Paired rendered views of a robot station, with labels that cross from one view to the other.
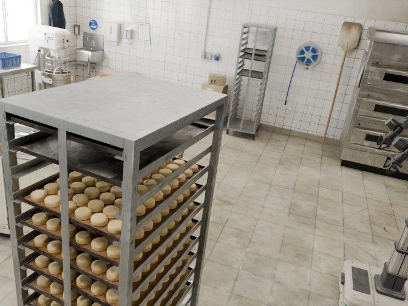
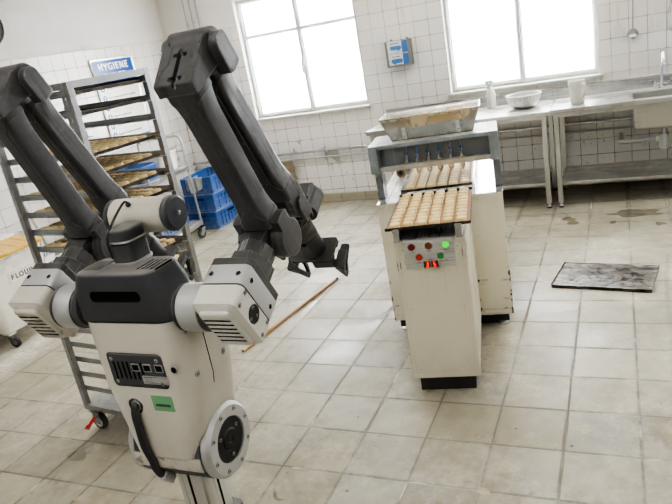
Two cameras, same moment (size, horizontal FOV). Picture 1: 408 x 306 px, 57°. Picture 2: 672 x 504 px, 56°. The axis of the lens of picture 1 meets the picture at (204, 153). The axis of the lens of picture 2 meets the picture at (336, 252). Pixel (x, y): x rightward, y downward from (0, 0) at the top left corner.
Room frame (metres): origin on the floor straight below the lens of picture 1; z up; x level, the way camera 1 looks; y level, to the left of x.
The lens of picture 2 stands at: (2.92, -2.65, 1.81)
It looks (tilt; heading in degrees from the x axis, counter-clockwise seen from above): 18 degrees down; 100
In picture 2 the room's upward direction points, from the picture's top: 10 degrees counter-clockwise
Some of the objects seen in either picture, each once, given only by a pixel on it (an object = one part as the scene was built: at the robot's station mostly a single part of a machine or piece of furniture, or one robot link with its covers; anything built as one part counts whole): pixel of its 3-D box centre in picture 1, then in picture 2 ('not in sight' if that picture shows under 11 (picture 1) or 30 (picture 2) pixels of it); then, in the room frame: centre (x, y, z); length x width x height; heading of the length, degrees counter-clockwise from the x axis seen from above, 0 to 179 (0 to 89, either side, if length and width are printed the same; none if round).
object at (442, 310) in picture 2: not in sight; (442, 285); (2.87, 0.57, 0.45); 0.70 x 0.34 x 0.90; 85
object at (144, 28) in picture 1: (144, 32); not in sight; (7.28, 1.39, 1.37); 0.27 x 0.02 x 0.40; 75
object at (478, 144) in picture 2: not in sight; (436, 162); (2.92, 1.07, 1.01); 0.72 x 0.33 x 0.34; 175
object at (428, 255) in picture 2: not in sight; (429, 253); (2.84, 0.21, 0.77); 0.24 x 0.04 x 0.14; 175
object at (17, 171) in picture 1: (84, 143); (108, 122); (1.32, 0.46, 1.59); 0.64 x 0.03 x 0.03; 158
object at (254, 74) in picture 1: (252, 73); not in sight; (6.27, -0.63, 1.05); 0.60 x 0.40 x 0.01; 167
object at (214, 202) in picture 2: not in sight; (214, 196); (0.36, 4.29, 0.30); 0.60 x 0.40 x 0.20; 75
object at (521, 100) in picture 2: not in sight; (523, 100); (3.78, 3.53, 0.94); 0.33 x 0.33 x 0.12
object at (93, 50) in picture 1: (92, 49); not in sight; (7.37, 2.41, 0.93); 0.99 x 0.38 x 1.09; 75
